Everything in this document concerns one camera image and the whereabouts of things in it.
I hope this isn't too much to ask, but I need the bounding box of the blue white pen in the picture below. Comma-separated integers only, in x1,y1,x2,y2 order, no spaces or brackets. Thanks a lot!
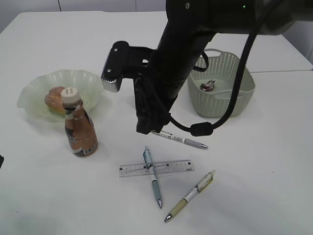
143,147,163,209

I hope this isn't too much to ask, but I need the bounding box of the sugared bread roll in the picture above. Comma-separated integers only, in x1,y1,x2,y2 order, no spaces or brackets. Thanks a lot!
44,86,66,115

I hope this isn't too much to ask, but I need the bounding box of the clear plastic ruler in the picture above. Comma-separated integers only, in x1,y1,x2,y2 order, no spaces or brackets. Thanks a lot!
118,160,195,178

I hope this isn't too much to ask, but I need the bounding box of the small paper ball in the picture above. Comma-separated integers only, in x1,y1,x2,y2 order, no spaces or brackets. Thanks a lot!
200,79,215,92

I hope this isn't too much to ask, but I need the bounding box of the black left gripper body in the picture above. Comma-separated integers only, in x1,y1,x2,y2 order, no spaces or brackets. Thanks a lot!
0,155,4,168

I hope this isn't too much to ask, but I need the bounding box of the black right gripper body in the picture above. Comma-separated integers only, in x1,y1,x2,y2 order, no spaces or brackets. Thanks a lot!
135,0,215,134

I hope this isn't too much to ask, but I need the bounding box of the white pen grey grip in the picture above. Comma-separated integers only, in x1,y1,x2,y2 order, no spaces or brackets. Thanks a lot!
152,131,208,149

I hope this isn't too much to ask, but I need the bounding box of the translucent green ruffled plate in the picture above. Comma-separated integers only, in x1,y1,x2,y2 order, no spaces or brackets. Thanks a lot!
17,70,104,122

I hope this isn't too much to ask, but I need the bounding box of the white cream pen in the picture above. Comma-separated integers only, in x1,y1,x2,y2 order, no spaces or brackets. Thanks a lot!
164,170,216,223

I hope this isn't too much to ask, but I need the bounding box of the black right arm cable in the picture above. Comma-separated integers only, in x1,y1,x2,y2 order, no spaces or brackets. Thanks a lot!
168,0,282,137

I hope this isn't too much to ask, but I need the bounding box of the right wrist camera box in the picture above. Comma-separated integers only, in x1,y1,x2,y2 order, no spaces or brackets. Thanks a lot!
100,41,154,93

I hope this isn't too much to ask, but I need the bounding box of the brown coffee drink bottle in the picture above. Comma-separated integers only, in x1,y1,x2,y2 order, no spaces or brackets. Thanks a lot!
61,87,98,157

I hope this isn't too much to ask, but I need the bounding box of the pale green plastic basket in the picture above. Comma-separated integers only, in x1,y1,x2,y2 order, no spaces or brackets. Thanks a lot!
187,48,256,118

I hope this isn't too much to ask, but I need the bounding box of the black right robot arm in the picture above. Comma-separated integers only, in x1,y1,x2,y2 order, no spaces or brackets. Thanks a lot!
134,0,296,136

